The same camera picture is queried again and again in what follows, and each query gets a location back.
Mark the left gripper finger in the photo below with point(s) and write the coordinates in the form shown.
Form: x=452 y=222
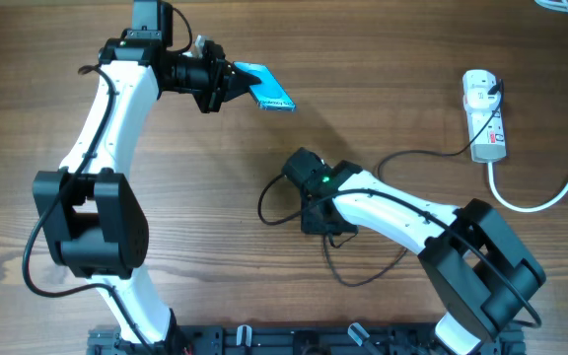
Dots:
x=231 y=92
x=239 y=80

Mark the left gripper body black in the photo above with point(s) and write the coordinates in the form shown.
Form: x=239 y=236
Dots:
x=208 y=101

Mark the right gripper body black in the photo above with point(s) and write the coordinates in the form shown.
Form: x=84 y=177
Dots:
x=312 y=223

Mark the blue screen Galaxy smartphone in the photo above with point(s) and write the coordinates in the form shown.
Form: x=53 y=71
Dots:
x=268 y=93

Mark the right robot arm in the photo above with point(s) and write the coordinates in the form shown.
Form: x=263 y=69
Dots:
x=480 y=269

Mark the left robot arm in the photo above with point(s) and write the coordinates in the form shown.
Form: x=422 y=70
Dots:
x=87 y=210

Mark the white USB charger plug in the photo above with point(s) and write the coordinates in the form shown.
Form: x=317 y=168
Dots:
x=479 y=99

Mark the white power strip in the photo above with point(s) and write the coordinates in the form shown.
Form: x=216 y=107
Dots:
x=487 y=143

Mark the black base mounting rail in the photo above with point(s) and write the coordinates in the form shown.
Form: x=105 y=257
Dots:
x=401 y=338

